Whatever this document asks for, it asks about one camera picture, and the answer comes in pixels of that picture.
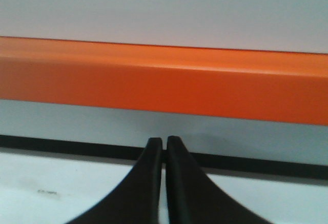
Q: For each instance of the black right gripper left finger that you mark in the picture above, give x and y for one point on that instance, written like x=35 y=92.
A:
x=136 y=198

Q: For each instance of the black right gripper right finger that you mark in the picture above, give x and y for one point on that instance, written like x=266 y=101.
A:
x=193 y=198

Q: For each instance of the orange sash handle bar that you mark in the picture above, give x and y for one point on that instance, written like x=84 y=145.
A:
x=262 y=85

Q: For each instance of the white fume hood cabinet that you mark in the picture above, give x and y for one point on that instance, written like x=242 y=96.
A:
x=43 y=187

